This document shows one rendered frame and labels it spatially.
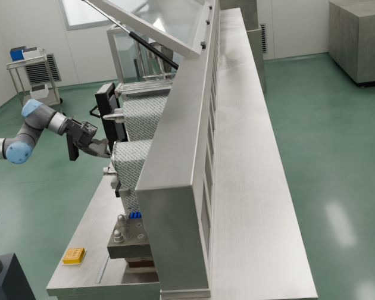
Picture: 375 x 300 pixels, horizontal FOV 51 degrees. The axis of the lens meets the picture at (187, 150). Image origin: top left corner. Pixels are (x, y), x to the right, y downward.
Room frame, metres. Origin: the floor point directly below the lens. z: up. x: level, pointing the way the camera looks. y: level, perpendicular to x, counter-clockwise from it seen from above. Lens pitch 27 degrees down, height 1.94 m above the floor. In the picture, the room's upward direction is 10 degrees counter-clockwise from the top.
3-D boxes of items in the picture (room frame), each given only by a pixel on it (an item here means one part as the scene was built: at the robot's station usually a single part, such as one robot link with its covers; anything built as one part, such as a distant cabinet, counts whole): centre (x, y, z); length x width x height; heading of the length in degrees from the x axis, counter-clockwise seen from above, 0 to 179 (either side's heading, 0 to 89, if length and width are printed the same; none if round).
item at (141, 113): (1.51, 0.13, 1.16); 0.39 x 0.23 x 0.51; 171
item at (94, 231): (2.33, 0.09, 0.88); 2.52 x 0.66 x 0.04; 171
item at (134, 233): (1.20, 0.14, 1.00); 0.40 x 0.16 x 0.06; 81
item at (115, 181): (1.44, 0.31, 1.05); 0.06 x 0.05 x 0.31; 81
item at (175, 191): (1.99, -0.20, 1.55); 3.08 x 0.08 x 0.23; 171
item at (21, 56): (5.91, 2.08, 0.51); 0.91 x 0.58 x 1.02; 15
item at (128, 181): (1.32, 0.16, 1.11); 0.23 x 0.01 x 0.18; 81
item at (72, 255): (1.28, 0.53, 0.91); 0.07 x 0.07 x 0.02; 81
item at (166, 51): (2.10, 0.05, 1.50); 0.14 x 0.14 x 0.06
